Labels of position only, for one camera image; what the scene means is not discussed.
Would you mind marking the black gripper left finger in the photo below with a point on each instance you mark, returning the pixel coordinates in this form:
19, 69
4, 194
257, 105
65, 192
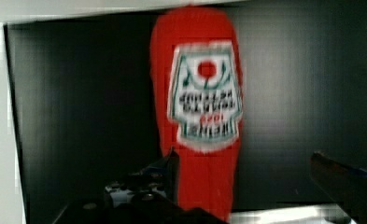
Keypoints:
160, 177

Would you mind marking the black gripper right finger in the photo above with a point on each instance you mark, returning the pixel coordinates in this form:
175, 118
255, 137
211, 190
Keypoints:
343, 184

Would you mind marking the black silver toaster oven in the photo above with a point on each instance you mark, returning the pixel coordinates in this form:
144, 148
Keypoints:
84, 114

